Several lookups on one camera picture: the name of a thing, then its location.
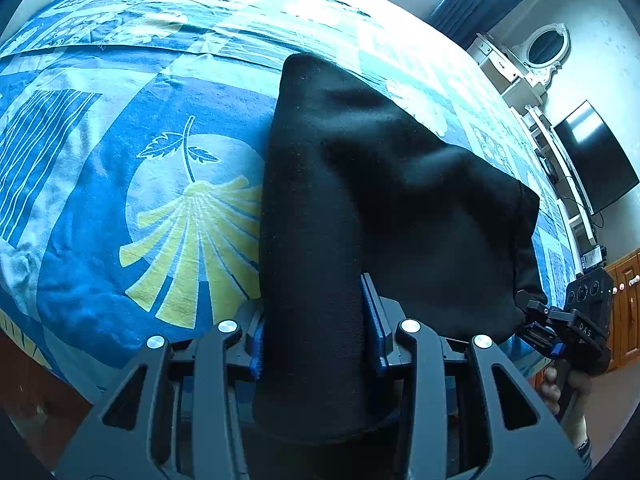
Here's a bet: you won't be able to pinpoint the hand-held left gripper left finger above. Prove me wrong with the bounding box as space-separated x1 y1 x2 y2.
54 305 267 480

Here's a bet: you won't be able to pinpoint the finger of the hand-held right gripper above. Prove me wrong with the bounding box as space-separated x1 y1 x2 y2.
515 287 568 322
519 321 568 362

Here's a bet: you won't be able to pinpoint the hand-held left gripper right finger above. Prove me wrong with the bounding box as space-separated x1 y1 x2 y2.
360 272 588 480

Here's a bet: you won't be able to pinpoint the black pants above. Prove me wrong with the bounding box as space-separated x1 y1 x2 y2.
251 52 548 448

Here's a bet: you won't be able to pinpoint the person's right forearm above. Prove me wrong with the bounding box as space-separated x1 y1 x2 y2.
561 399 599 469

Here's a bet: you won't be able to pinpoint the person's right hand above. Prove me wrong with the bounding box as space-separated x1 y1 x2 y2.
539 364 594 417

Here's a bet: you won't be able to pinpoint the brown wooden cabinet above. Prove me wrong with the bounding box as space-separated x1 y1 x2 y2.
602 249 640 373

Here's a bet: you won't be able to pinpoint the white television stand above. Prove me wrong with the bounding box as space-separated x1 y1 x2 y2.
522 105 608 271

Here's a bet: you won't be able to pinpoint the black flat television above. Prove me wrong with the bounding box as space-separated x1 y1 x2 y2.
552 100 640 216

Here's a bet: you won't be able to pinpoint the blue leaf-print bedsheet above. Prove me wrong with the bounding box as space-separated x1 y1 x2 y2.
0 0 586 406

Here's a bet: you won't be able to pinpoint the white vanity dresser with mirror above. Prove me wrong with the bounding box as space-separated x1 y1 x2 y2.
466 22 571 111

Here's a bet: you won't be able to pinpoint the blue curtain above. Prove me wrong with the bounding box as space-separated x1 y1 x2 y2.
425 0 563 48

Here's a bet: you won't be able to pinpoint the black cable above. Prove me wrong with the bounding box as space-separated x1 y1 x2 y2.
564 194 603 228

